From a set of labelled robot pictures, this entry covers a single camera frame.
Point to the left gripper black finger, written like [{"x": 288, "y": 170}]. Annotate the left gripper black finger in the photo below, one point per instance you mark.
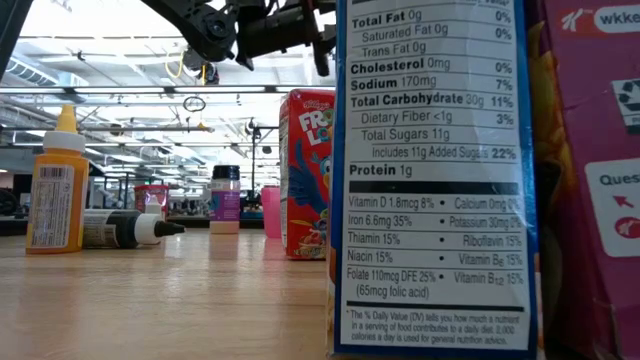
[{"x": 322, "y": 60}]

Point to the red Froot Loops box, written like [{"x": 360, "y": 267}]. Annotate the red Froot Loops box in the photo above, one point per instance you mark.
[{"x": 305, "y": 190}]

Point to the blue mini cereal box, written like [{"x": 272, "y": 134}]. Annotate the blue mini cereal box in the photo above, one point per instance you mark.
[{"x": 430, "y": 150}]

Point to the purple-label jar black lid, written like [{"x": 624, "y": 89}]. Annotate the purple-label jar black lid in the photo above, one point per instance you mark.
[{"x": 225, "y": 210}]

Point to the pink mini cereal box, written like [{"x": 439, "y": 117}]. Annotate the pink mini cereal box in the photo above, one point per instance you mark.
[{"x": 590, "y": 125}]

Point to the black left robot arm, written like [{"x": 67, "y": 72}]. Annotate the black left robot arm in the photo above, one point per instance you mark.
[{"x": 200, "y": 20}]

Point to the pink translucent plastic bin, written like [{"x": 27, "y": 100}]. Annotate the pink translucent plastic bin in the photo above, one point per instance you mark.
[{"x": 271, "y": 215}]

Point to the small white-capped bottle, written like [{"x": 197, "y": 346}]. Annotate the small white-capped bottle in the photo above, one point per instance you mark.
[{"x": 153, "y": 207}]

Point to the black icing tube white collar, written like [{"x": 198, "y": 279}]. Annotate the black icing tube white collar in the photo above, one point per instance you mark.
[{"x": 120, "y": 229}]

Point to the yellow squeeze bottle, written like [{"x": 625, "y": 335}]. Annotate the yellow squeeze bottle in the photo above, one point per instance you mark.
[{"x": 57, "y": 210}]

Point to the black overhead camera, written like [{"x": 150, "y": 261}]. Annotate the black overhead camera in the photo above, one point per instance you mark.
[{"x": 207, "y": 75}]

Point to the black aluminium table frame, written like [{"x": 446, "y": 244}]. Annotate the black aluminium table frame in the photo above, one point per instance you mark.
[{"x": 200, "y": 223}]

